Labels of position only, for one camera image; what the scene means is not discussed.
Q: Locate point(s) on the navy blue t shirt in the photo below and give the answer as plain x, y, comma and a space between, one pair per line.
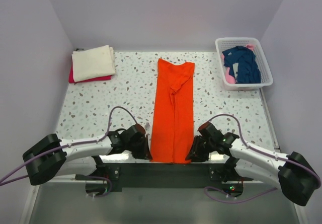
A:
242, 65

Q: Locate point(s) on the pink t shirt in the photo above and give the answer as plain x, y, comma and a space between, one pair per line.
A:
228, 78

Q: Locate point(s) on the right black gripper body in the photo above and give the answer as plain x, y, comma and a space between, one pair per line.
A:
202, 148

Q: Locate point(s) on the white plastic basket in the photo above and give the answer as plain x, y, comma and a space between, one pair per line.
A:
230, 42

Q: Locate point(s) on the orange t shirt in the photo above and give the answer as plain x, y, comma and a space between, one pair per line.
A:
173, 117

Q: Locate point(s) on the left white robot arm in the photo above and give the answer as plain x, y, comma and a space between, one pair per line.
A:
52, 156

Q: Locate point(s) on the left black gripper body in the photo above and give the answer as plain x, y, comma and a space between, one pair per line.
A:
138, 149

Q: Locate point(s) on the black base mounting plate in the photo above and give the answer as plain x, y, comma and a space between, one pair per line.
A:
153, 175

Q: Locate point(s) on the folded magenta t shirt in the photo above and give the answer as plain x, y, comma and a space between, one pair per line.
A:
72, 81

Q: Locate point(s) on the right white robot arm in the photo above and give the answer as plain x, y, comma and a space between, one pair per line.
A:
291, 174

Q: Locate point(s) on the folded cream t shirt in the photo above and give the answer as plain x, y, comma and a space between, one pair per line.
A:
92, 63

